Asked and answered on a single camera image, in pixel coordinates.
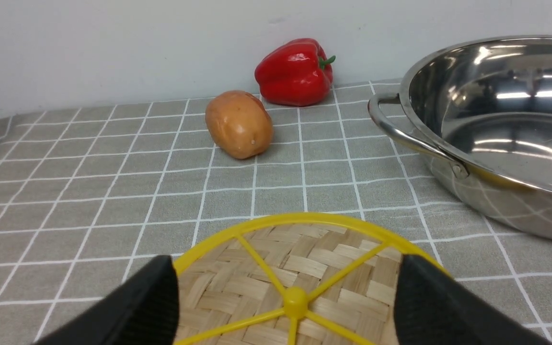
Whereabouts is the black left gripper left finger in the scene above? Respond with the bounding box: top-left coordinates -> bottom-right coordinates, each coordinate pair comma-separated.
36,255 -> 180,345

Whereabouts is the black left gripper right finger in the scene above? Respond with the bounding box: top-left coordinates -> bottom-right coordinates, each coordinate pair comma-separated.
393,254 -> 549,345

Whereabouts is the woven bamboo steamer lid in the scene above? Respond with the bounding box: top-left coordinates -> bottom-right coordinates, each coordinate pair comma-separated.
173,213 -> 443,345

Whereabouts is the stainless steel pot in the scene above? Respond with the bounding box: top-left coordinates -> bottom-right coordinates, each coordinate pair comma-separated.
368,35 -> 552,239

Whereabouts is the grey checkered tablecloth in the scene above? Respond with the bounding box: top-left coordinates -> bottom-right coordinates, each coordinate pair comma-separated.
0,80 -> 552,345

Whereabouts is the brown potato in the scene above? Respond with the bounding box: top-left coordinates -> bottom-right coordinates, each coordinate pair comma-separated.
205,90 -> 274,160

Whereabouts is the red bell pepper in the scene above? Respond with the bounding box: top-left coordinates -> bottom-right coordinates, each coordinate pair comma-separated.
254,38 -> 336,107

